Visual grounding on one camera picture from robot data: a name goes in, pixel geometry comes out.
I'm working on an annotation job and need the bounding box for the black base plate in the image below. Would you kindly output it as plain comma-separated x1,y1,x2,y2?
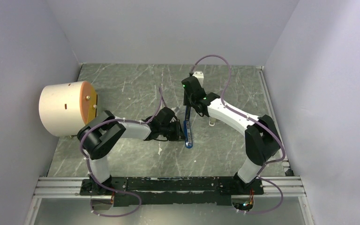
79,176,264,207

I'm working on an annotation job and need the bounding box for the beige stapler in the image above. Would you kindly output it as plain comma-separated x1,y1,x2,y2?
209,117,216,127

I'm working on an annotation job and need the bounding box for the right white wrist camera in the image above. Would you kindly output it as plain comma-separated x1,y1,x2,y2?
193,71,204,87

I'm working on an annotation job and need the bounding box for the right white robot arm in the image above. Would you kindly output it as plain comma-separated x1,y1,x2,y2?
181,76,280,194

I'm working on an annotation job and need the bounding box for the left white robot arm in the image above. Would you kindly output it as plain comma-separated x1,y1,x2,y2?
76,107,185,195

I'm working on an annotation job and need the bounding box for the cream cylindrical drum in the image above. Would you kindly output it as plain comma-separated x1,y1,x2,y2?
38,81,98,137

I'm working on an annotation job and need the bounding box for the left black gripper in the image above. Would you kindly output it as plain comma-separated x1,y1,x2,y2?
160,119,187,142

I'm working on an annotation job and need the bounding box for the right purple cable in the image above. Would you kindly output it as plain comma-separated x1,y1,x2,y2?
190,55,287,215

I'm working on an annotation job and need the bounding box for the blue stapler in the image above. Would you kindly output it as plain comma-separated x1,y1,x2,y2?
183,120,193,149

